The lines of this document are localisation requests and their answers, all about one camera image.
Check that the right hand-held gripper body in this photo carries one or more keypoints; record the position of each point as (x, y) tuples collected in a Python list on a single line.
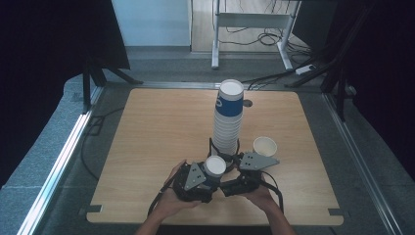
[(254, 161)]

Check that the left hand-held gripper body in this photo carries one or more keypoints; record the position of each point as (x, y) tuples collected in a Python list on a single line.
[(192, 179)]

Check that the blue white paper cup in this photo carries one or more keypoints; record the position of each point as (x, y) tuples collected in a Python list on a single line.
[(215, 166), (265, 147)]

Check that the stack of white paper cups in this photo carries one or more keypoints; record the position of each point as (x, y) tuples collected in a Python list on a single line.
[(228, 127)]

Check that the person's left hand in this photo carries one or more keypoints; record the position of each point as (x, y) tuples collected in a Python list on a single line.
[(173, 205)]

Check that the person's right hand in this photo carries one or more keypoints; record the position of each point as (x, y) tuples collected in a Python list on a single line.
[(264, 199)]

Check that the white power strip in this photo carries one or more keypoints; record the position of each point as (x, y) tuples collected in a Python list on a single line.
[(305, 69)]

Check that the black metal stand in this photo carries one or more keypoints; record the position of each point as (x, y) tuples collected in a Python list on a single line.
[(86, 88), (341, 98)]

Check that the black curtain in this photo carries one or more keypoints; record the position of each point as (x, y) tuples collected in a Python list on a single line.
[(39, 65), (391, 81)]

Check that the aluminium floor rail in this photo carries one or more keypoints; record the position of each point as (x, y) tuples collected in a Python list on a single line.
[(65, 143), (355, 147)]

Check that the white metal desk frame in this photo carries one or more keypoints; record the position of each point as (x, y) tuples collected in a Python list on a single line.
[(251, 20)]

